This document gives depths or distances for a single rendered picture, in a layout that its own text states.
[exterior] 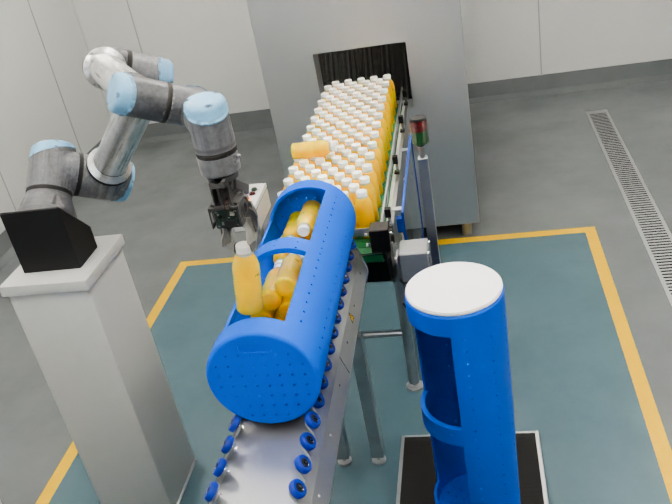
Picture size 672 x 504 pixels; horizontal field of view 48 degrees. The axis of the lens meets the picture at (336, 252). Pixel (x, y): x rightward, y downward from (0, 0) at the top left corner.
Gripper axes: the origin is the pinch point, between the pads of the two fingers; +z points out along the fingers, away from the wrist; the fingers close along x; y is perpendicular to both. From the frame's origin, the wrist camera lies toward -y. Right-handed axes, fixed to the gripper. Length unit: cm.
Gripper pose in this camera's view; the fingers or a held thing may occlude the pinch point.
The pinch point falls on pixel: (243, 245)
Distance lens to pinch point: 180.7
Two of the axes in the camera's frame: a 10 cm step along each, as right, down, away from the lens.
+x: 9.8, -0.7, -1.8
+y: -1.2, 5.1, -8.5
